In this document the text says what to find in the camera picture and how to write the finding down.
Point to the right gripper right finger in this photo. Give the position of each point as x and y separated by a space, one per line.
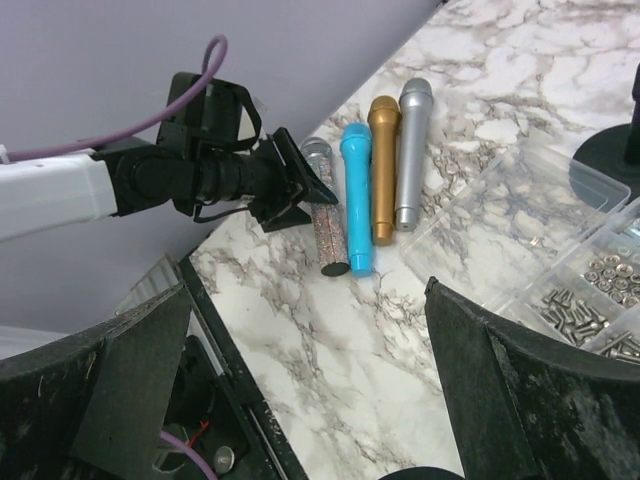
525 406

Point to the silver microphone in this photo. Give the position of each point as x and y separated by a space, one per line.
416 104

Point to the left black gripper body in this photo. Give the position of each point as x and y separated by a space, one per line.
270 176

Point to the clear screw organizer box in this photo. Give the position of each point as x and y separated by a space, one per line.
545 241

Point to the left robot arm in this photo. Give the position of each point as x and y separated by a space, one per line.
210 150

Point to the blue microphone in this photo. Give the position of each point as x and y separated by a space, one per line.
355 149

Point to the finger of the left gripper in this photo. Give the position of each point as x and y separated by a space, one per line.
303 185
278 215

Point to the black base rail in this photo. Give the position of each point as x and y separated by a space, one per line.
216 406

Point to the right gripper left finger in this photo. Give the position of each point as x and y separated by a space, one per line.
92 404

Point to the glitter microphone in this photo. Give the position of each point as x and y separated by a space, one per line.
327 219

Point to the round base stand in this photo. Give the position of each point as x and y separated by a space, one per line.
614 151

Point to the gold microphone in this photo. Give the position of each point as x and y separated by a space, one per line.
383 120

